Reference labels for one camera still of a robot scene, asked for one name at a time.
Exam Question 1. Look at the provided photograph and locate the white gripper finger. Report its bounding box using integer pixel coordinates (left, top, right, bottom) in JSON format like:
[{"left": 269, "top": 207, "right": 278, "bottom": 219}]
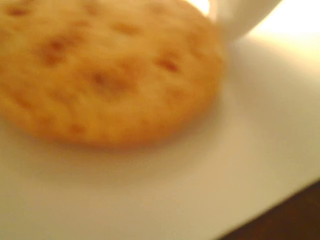
[{"left": 208, "top": 0, "right": 285, "bottom": 48}]

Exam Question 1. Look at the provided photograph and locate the round chocolate chip cookie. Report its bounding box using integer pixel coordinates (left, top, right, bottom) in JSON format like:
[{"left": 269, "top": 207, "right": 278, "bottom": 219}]
[{"left": 0, "top": 0, "right": 224, "bottom": 151}]

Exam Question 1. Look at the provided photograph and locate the white paper sheet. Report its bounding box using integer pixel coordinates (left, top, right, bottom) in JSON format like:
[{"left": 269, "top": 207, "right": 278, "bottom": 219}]
[{"left": 0, "top": 0, "right": 320, "bottom": 240}]

